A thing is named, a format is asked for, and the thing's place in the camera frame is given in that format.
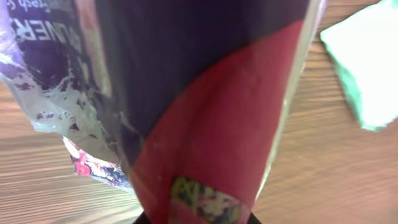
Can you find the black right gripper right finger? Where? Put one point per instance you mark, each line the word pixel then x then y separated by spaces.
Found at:
pixel 253 219

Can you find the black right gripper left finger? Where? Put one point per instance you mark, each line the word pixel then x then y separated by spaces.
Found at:
pixel 142 219

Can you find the red purple snack pack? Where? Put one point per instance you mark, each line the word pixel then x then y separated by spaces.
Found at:
pixel 182 101

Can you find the teal snack packet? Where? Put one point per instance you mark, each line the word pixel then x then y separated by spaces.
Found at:
pixel 363 49

